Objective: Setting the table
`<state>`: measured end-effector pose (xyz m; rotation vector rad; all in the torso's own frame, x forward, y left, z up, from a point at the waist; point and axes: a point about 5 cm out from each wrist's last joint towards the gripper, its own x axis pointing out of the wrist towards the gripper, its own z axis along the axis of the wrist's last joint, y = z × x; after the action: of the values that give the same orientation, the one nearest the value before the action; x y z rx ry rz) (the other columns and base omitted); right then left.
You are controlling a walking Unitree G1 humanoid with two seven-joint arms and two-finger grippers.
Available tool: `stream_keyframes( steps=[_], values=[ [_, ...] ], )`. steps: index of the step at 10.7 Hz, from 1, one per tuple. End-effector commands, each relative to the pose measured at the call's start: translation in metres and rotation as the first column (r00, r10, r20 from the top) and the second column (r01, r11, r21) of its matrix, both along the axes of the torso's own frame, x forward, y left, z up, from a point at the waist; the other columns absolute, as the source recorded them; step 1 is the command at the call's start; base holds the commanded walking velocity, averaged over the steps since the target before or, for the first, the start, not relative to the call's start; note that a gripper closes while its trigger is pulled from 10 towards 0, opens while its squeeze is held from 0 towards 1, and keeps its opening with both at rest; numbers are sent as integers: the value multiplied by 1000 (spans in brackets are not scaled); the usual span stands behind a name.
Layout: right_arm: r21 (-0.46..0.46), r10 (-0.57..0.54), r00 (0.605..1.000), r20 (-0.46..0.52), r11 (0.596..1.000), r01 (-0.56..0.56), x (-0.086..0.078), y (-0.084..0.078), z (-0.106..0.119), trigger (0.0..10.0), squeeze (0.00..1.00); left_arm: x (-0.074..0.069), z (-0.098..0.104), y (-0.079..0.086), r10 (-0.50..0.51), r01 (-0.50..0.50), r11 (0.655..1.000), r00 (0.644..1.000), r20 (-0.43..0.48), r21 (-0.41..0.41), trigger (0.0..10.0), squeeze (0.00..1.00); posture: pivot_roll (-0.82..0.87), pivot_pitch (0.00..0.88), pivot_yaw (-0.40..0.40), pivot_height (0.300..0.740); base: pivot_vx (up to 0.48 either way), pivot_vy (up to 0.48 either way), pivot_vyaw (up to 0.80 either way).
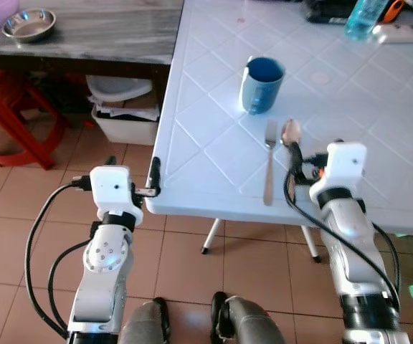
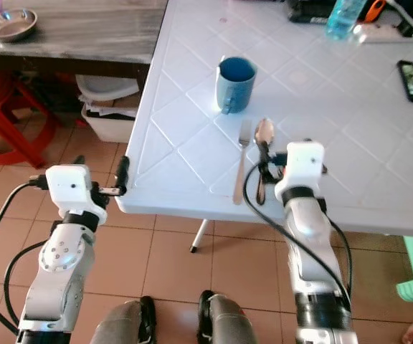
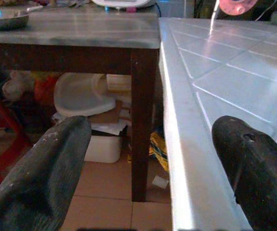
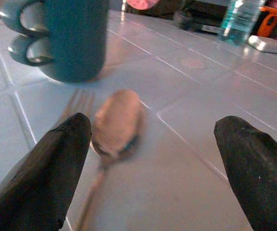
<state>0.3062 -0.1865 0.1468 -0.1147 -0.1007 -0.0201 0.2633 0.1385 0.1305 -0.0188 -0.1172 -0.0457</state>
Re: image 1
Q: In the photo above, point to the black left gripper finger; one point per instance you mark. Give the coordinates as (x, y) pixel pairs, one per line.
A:
(110, 160)
(154, 175)

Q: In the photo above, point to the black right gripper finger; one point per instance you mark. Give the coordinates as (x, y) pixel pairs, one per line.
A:
(298, 154)
(291, 156)

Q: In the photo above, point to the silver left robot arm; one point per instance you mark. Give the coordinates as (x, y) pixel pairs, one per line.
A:
(105, 269)

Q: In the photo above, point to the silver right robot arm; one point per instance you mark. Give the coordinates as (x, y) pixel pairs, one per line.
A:
(350, 247)

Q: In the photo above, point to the silver metal fork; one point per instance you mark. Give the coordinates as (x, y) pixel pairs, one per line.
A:
(269, 165)

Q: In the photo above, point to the white plastic storage box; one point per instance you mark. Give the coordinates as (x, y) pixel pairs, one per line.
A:
(127, 129)

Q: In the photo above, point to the blue ceramic mug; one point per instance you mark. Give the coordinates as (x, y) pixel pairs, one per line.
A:
(262, 89)

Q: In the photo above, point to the white metal table leg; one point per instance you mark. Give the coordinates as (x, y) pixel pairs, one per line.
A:
(311, 244)
(211, 236)

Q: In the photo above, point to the white plastic basin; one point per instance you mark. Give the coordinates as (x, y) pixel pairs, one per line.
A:
(117, 87)

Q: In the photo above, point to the white plastic folding table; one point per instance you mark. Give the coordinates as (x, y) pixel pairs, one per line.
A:
(368, 122)

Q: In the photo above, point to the red plastic stool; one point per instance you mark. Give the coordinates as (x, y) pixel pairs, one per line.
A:
(11, 107)

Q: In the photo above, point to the grey stone top bench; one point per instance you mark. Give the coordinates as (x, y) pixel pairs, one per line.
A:
(106, 32)

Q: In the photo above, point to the black electronic device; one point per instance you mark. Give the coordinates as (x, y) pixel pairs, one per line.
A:
(327, 10)

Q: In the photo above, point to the blue plastic water bottle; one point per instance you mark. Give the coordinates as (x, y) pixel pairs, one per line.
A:
(364, 18)

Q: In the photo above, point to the steel bowl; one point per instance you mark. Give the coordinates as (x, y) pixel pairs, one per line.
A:
(29, 26)

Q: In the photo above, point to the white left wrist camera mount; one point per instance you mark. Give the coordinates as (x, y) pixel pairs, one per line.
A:
(113, 188)

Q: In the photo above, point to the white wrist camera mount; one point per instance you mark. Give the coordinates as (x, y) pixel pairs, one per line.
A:
(347, 168)
(113, 188)

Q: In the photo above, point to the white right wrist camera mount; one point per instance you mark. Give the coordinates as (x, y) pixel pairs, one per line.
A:
(347, 168)

